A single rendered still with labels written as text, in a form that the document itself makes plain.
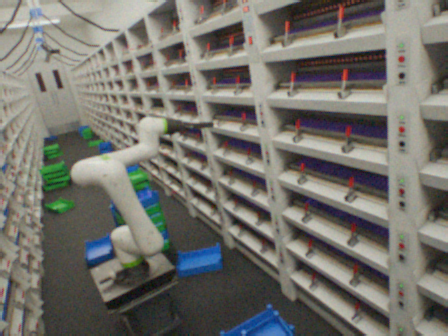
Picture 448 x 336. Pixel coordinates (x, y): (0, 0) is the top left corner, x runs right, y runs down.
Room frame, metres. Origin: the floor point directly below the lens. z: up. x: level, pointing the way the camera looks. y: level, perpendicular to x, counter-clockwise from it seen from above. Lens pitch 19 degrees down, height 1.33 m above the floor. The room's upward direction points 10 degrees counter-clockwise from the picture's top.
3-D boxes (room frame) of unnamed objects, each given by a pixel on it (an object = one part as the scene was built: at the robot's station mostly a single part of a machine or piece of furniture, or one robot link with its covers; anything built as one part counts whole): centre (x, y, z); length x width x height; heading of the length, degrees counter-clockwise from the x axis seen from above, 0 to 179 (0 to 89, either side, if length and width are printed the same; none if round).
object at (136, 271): (1.48, 0.61, 0.39); 0.26 x 0.15 x 0.06; 118
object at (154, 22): (2.82, 0.30, 0.88); 0.20 x 0.09 x 1.75; 115
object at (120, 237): (1.50, 0.55, 0.51); 0.16 x 0.13 x 0.19; 59
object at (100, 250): (2.40, 1.13, 0.04); 0.30 x 0.20 x 0.08; 19
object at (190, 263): (1.98, 0.29, 0.04); 0.30 x 0.20 x 0.08; 92
